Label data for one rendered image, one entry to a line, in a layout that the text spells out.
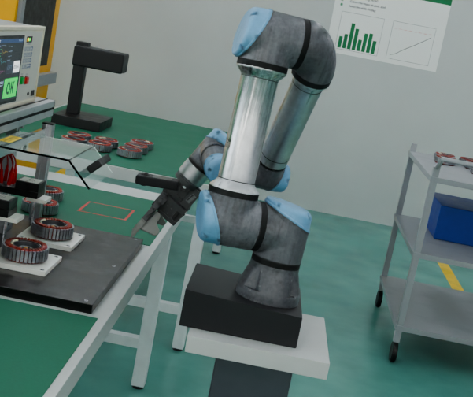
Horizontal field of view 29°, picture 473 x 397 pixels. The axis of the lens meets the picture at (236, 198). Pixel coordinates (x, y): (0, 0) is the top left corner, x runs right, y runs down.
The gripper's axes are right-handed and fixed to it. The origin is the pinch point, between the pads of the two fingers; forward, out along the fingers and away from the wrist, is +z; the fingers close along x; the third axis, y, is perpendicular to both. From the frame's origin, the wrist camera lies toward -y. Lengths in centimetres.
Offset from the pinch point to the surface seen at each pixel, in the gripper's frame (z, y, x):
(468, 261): -39, 126, 181
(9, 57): -17, -50, -17
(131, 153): 21, -23, 157
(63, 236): 13.1, -12.9, -3.9
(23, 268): 15.5, -13.7, -31.8
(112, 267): 7.3, 2.2, -13.4
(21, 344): 12, -2, -69
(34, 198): 10.3, -25.3, -3.7
